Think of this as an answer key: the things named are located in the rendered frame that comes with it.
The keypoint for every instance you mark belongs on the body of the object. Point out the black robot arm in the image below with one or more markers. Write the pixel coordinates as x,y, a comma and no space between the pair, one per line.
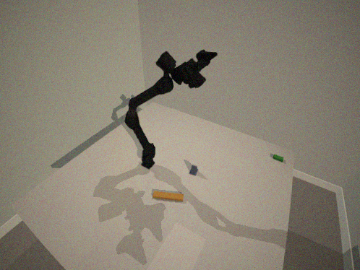
163,85

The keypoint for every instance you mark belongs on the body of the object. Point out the small green bar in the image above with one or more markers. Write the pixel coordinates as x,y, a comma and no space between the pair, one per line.
275,157

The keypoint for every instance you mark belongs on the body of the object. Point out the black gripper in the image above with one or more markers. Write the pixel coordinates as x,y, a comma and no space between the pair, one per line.
191,68

